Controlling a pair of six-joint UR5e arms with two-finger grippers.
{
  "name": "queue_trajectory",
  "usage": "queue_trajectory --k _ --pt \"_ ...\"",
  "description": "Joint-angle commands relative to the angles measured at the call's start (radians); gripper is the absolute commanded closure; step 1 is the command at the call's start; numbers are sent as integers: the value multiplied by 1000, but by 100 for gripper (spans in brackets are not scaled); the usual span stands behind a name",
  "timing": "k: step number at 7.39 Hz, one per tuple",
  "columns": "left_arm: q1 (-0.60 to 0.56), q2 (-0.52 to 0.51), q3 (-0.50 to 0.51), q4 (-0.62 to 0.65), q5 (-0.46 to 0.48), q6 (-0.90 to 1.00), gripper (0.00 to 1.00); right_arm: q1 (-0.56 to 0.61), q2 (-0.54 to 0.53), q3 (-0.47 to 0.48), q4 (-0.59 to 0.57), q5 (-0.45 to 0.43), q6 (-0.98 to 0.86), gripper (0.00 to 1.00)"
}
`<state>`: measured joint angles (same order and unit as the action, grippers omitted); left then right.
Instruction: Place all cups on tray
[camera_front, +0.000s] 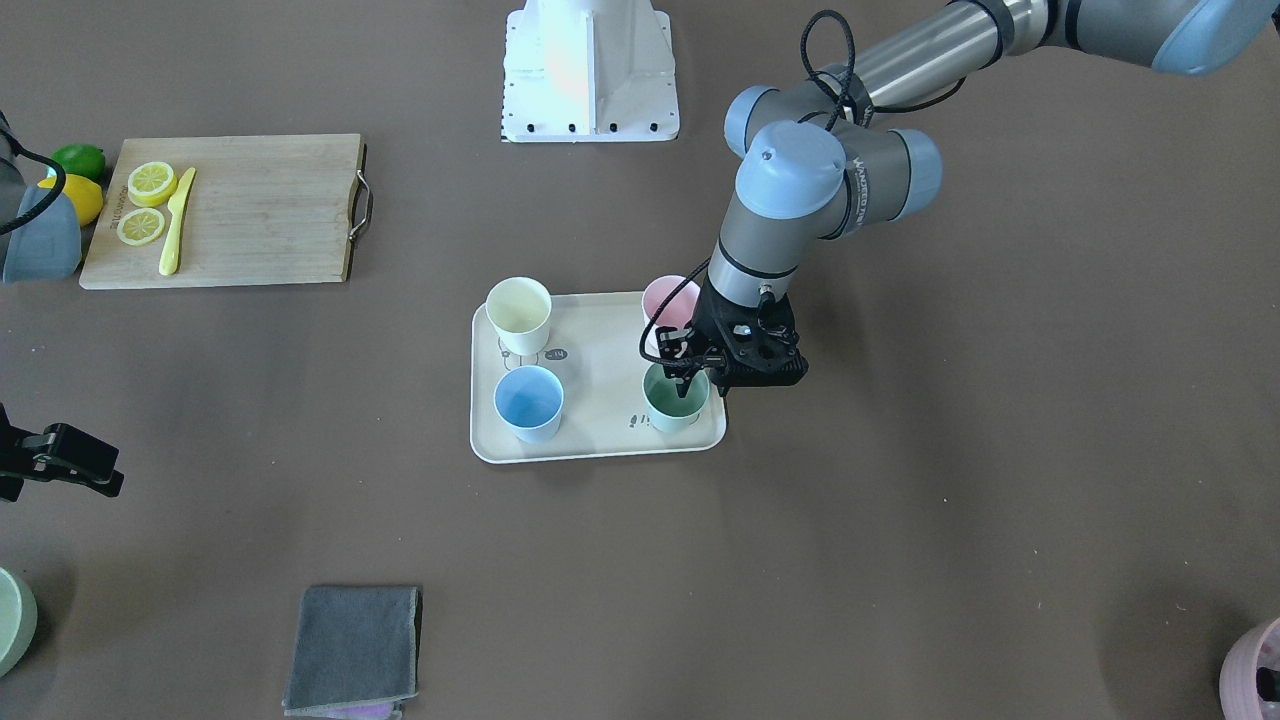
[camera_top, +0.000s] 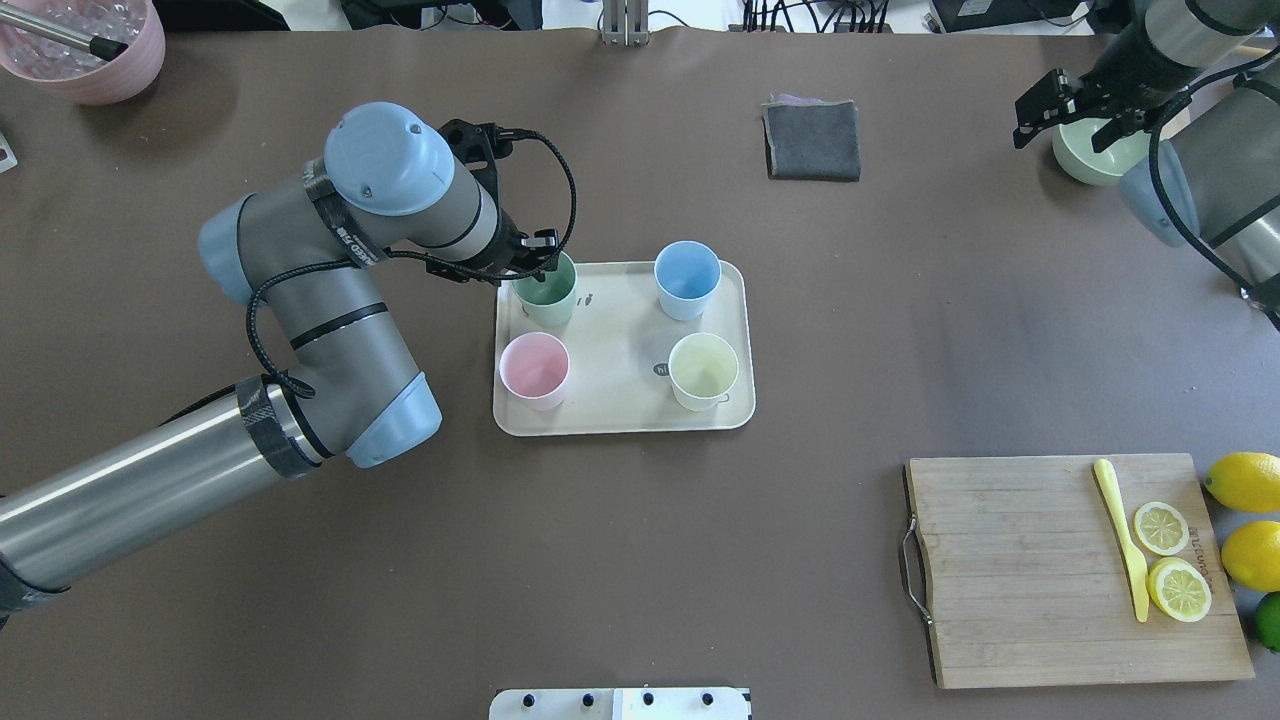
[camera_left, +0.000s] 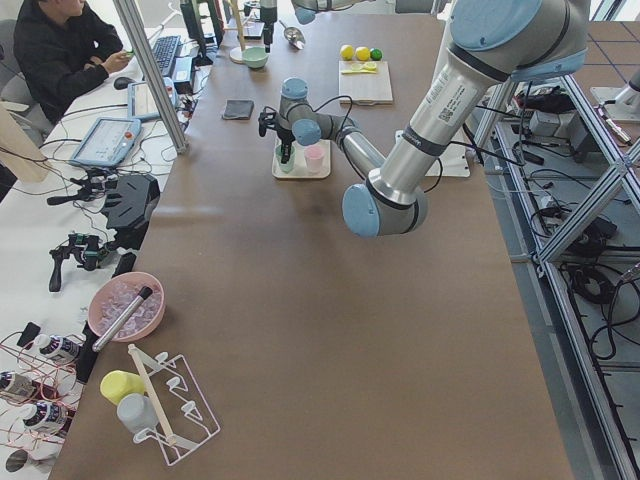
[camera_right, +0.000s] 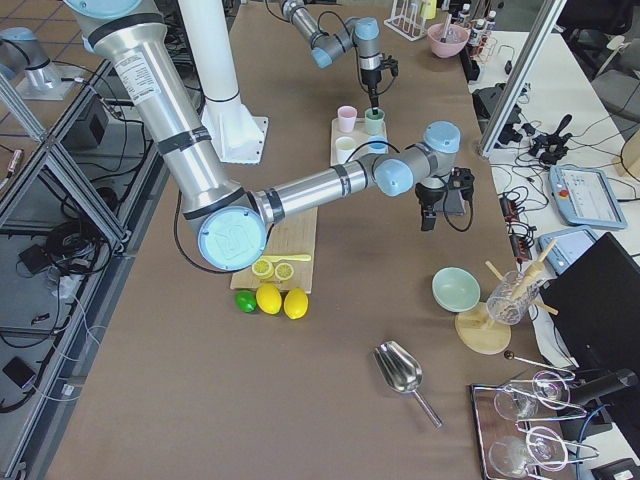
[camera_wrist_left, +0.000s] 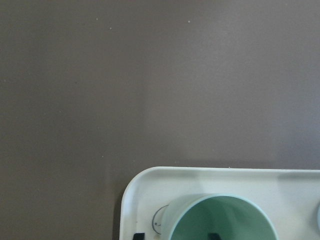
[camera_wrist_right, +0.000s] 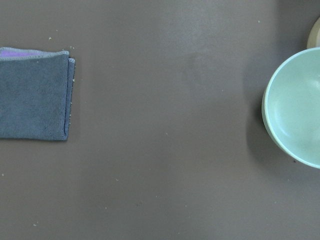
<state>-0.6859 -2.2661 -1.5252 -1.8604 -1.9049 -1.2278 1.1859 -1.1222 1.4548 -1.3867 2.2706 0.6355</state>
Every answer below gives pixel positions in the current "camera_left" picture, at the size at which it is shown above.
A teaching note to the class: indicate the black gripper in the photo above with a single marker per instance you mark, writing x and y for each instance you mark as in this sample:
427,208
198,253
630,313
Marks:
284,136
266,13

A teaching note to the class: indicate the green cup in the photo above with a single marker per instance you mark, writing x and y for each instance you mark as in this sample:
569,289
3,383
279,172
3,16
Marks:
286,168

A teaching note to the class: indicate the pink cup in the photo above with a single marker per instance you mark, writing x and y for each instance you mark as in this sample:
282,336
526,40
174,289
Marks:
314,157

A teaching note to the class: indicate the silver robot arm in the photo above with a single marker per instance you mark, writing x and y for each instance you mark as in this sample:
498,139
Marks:
549,41
305,12

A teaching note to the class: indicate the beige tray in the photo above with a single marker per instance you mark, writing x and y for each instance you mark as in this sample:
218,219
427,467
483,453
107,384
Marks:
299,171

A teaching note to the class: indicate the metal scoop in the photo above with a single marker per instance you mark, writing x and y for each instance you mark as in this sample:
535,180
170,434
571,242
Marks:
293,35

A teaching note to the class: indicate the mint green bowl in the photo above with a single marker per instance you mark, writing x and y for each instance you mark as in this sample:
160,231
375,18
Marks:
255,57

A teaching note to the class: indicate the wooden mug tree stand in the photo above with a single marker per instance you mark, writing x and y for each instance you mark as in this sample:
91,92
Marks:
237,53

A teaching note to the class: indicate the grey folded cloth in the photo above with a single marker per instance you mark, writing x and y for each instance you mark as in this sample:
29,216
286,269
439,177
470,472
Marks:
238,109

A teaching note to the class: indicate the black monitor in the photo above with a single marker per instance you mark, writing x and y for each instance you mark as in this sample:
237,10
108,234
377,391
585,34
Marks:
192,20

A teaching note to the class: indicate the yellow lemon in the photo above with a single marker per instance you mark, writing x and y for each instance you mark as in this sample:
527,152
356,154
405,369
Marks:
347,52
362,53

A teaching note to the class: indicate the wooden cutting board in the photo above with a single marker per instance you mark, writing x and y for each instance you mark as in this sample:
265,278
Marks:
366,89

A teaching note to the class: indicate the black keyboard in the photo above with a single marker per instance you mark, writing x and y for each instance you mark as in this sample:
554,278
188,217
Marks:
164,51

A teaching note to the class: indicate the yellow plastic knife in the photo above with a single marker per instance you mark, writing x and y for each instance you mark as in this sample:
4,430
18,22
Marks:
348,72

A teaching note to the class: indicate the green lime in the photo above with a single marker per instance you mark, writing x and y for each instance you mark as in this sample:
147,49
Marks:
376,54

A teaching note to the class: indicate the blue teach pendant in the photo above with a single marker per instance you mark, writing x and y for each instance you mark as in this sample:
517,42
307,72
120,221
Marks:
107,142
141,104

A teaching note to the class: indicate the metal muddler stick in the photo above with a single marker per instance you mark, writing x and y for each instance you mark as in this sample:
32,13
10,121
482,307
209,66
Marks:
144,293

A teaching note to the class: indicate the seated person in black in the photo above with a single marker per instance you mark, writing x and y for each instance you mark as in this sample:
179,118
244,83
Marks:
65,50

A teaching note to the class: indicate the yellow cup on rack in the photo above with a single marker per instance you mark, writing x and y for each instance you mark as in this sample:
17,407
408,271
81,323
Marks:
117,384

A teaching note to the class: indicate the grey cup on rack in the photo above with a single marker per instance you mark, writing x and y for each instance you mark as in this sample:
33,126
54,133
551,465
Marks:
136,413

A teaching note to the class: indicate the white wire cup rack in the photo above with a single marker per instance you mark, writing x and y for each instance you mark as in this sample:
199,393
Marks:
186,420

